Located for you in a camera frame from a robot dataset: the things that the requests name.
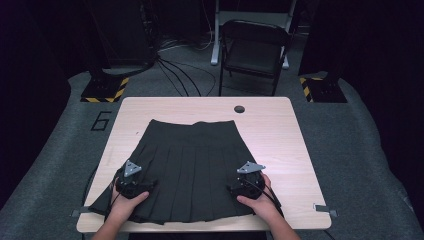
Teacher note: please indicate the grey table bracket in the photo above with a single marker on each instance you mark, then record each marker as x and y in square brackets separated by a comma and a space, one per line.
[80, 212]
[326, 209]

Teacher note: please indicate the black folding chair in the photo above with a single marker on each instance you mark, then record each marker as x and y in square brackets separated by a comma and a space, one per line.
[253, 56]

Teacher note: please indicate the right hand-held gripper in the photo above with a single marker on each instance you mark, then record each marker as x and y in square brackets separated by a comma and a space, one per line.
[248, 181]

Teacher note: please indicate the person's right hand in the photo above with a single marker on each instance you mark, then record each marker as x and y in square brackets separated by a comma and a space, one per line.
[263, 203]

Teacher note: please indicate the black stand base striped edge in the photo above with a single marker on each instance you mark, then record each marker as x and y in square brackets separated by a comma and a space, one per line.
[105, 88]
[323, 88]

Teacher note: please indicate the black pleated skirt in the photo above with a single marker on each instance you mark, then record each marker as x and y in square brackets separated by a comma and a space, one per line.
[190, 166]

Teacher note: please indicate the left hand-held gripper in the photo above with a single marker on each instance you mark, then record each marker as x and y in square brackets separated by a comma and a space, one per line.
[131, 181]

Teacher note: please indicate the person's left hand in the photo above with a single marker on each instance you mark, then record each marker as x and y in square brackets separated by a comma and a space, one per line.
[125, 205]

